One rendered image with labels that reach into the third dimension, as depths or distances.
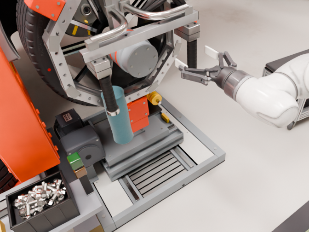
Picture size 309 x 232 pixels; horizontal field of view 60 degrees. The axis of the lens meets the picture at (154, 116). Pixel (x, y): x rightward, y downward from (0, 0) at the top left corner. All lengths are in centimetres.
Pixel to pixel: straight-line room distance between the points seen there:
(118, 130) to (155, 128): 50
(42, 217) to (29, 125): 30
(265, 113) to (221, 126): 115
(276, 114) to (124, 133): 62
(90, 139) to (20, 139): 43
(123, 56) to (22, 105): 36
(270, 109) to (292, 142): 115
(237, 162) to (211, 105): 55
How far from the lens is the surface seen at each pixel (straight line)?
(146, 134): 156
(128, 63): 94
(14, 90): 92
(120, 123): 109
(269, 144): 186
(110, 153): 151
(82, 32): 160
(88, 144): 137
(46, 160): 112
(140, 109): 127
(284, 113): 77
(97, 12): 112
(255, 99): 78
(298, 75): 85
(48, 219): 103
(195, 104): 208
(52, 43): 98
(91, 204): 108
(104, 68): 82
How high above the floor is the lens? 135
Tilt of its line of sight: 42 degrees down
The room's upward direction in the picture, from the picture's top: 8 degrees counter-clockwise
